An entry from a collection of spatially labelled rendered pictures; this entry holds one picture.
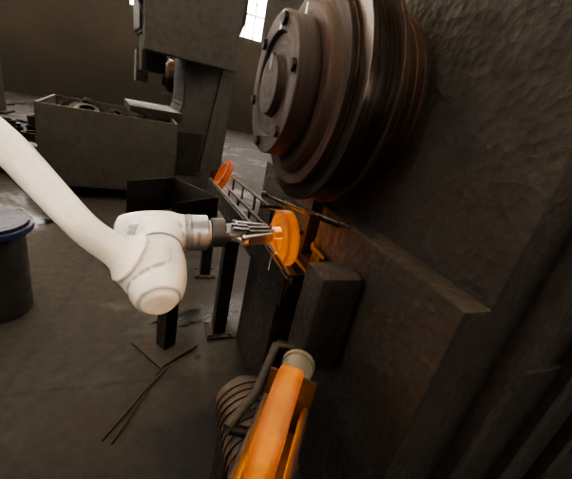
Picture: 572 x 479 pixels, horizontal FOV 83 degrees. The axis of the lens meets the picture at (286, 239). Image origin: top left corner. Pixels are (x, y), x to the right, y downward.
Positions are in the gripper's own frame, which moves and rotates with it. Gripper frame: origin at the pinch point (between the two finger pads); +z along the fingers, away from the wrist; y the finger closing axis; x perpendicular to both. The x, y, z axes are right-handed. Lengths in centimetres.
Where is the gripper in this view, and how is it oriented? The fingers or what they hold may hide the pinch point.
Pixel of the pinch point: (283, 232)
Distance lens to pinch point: 89.2
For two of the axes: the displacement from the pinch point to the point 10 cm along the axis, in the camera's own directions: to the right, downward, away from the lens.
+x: 1.5, -9.1, -3.9
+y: 3.4, 4.2, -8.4
